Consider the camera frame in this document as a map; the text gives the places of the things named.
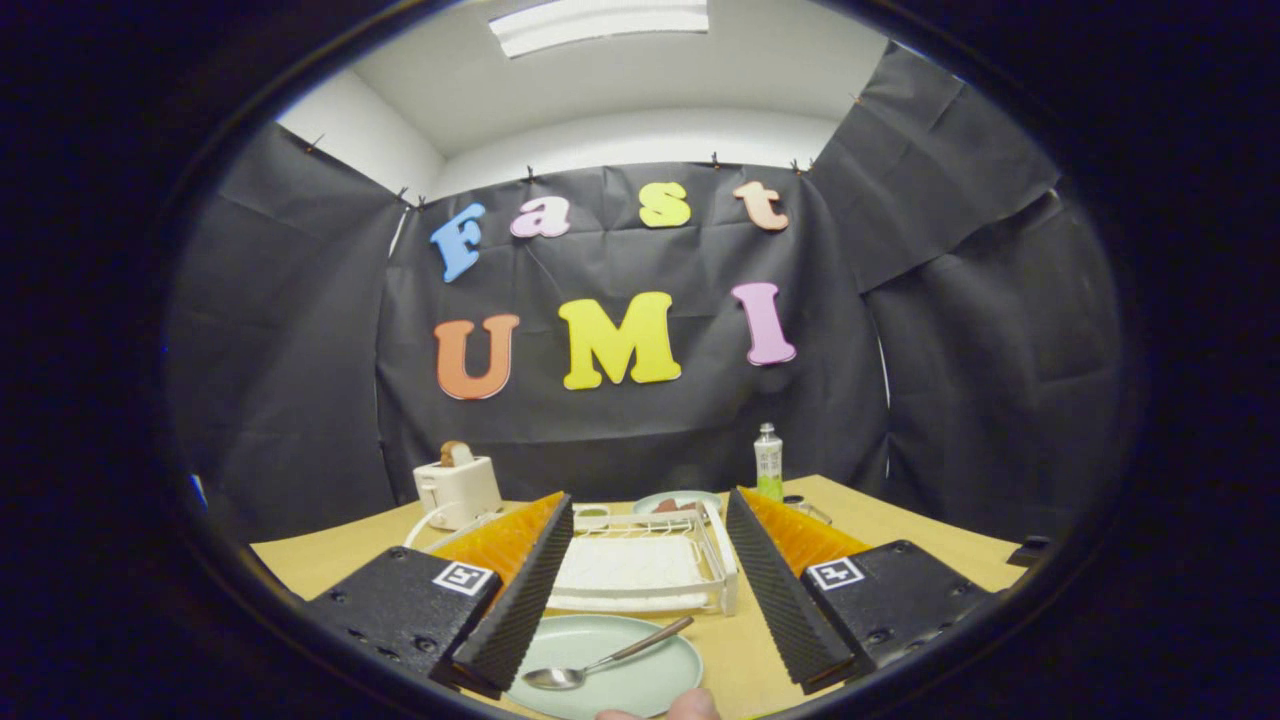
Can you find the white toaster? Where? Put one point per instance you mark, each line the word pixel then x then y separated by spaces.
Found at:
pixel 460 490

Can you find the metal spoon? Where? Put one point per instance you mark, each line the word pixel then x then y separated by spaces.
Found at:
pixel 555 679

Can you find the small plate with food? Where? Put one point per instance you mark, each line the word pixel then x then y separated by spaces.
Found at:
pixel 700 500

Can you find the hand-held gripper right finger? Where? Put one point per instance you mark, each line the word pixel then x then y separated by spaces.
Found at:
pixel 785 600

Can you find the green tea bottle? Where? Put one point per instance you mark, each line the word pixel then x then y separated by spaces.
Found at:
pixel 768 460

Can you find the pale green plate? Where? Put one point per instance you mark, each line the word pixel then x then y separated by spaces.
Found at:
pixel 640 672

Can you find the brown bread slice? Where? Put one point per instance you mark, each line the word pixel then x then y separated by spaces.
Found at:
pixel 456 453

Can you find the small black object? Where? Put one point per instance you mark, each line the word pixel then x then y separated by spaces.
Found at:
pixel 1030 551

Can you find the brown food pieces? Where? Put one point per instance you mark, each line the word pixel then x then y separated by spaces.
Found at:
pixel 670 506

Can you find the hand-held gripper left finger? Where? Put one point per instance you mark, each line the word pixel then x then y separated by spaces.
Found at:
pixel 520 600

